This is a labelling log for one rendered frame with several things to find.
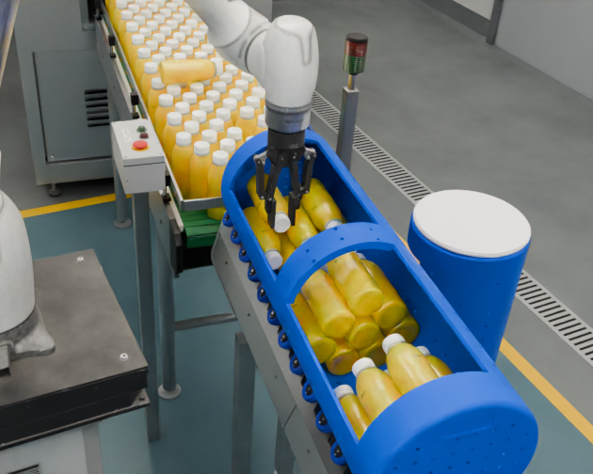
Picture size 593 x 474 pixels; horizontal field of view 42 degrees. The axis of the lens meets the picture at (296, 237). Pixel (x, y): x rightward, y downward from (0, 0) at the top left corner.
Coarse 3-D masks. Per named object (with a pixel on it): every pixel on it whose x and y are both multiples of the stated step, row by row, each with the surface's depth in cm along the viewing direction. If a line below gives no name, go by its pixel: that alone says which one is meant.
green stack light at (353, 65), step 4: (344, 56) 221; (348, 56) 219; (352, 56) 219; (364, 56) 220; (344, 60) 222; (348, 60) 220; (352, 60) 219; (356, 60) 219; (360, 60) 220; (364, 60) 221; (344, 64) 222; (348, 64) 221; (352, 64) 220; (356, 64) 220; (360, 64) 220; (364, 64) 222; (344, 68) 223; (348, 68) 221; (352, 68) 221; (356, 68) 221; (360, 68) 221; (364, 68) 223; (352, 72) 222; (356, 72) 222; (360, 72) 222
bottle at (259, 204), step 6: (264, 174) 179; (252, 180) 178; (264, 180) 177; (252, 186) 177; (264, 186) 174; (276, 186) 176; (252, 192) 176; (276, 192) 173; (252, 198) 176; (258, 198) 173; (276, 198) 170; (282, 198) 171; (258, 204) 172; (282, 204) 170; (258, 210) 172; (276, 210) 168; (282, 210) 169; (264, 216) 169; (264, 222) 171
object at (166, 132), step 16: (112, 0) 292; (112, 16) 294; (128, 32) 265; (192, 32) 271; (128, 48) 266; (176, 48) 255; (144, 64) 247; (224, 64) 249; (144, 80) 238; (256, 80) 243; (144, 96) 241; (176, 96) 225; (224, 96) 230; (160, 112) 220; (208, 112) 218; (256, 112) 222; (160, 128) 222; (176, 128) 211; (208, 128) 214; (224, 128) 215; (240, 128) 217
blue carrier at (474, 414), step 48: (240, 192) 181; (288, 192) 186; (336, 192) 186; (336, 240) 141; (384, 240) 142; (288, 288) 142; (432, 288) 134; (288, 336) 143; (432, 336) 148; (336, 384) 148; (432, 384) 113; (480, 384) 113; (336, 432) 124; (384, 432) 112; (432, 432) 109; (480, 432) 113; (528, 432) 117
